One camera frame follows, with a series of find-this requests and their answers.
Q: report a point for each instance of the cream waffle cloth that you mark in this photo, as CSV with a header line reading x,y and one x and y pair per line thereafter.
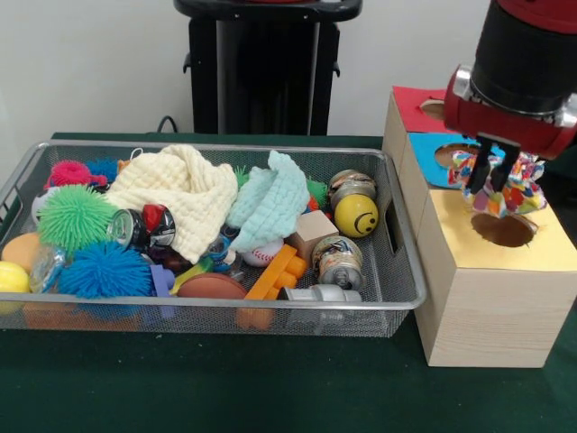
x,y
180,189

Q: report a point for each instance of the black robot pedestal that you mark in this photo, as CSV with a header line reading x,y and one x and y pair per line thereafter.
x,y
270,67

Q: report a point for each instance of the plain yellow ball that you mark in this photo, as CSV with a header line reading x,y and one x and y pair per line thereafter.
x,y
13,279

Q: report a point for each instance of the wooden cube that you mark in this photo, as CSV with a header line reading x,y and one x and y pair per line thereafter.
x,y
311,230

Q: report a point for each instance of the large green spiky ball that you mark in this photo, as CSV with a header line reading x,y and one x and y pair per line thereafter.
x,y
74,216

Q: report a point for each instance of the yellow smiley ball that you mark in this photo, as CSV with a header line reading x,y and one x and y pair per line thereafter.
x,y
356,216

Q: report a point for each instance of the orange plastic comb block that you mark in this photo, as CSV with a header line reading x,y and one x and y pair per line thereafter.
x,y
275,275

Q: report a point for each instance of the colourful patterned cloth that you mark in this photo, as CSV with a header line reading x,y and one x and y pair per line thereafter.
x,y
523,194

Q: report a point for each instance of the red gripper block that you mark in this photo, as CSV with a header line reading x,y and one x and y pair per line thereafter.
x,y
505,124

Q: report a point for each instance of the wooden box with three holes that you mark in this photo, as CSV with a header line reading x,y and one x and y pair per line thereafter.
x,y
496,315

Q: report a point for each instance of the shallow metal mesh bin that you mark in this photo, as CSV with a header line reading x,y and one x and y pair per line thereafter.
x,y
203,320

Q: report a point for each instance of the white baseball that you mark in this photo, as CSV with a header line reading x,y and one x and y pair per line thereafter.
x,y
261,255

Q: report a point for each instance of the crushed black red can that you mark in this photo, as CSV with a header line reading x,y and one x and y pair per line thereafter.
x,y
144,225

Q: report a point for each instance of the dark green tablecloth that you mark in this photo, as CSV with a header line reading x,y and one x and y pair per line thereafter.
x,y
225,383

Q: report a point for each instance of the light blue waffle cloth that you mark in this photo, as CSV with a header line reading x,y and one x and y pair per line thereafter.
x,y
270,203

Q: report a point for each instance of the large blue spiky ball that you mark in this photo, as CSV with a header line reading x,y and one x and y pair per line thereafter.
x,y
103,270

